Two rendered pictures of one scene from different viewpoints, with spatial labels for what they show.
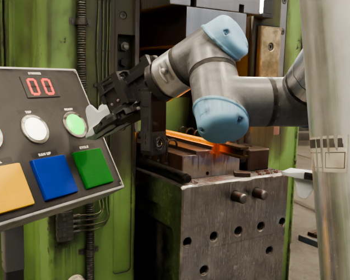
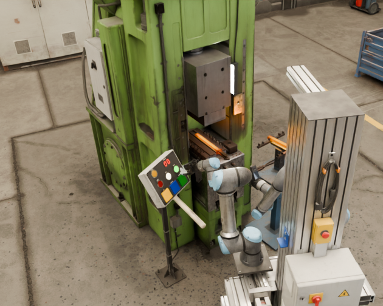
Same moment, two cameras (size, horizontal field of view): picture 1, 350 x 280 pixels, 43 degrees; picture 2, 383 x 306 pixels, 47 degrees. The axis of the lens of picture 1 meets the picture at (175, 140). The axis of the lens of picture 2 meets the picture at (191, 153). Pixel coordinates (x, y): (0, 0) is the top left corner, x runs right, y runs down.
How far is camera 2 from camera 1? 2.47 m
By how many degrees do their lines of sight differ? 26
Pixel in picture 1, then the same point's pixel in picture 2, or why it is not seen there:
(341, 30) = (222, 209)
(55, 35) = (162, 130)
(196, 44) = (208, 166)
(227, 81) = not seen: hidden behind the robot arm
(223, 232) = not seen: hidden behind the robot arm
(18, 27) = (138, 105)
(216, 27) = (212, 163)
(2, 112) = (161, 175)
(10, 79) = (160, 164)
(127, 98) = (191, 170)
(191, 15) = (205, 117)
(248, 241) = not seen: hidden behind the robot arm
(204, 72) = (210, 174)
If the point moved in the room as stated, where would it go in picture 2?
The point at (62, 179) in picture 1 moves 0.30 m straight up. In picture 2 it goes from (176, 187) to (173, 152)
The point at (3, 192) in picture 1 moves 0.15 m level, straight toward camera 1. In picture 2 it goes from (166, 197) to (174, 209)
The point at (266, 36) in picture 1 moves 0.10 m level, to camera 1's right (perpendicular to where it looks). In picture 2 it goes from (236, 99) to (248, 99)
